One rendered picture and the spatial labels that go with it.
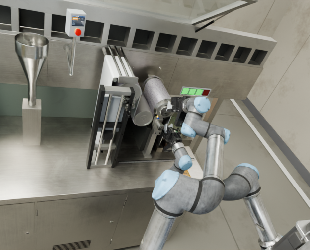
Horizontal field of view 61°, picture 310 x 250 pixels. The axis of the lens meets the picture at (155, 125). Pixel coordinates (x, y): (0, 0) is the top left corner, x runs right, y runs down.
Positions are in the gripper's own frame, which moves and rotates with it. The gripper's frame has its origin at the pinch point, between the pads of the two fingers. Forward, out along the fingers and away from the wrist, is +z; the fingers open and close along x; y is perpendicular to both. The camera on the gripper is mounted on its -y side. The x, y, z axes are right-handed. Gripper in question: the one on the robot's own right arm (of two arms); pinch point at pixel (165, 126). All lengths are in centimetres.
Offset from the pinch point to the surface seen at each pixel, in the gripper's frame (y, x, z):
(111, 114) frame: 18.8, 41.1, -12.7
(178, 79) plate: 18.6, -15.1, 30.0
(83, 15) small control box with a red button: 62, 59, -1
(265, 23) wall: 23, -242, 219
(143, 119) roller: 7.4, 17.5, -2.6
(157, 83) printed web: 22.2, 7.1, 16.1
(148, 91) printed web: 17.2, 12.2, 13.4
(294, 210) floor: -109, -194, -17
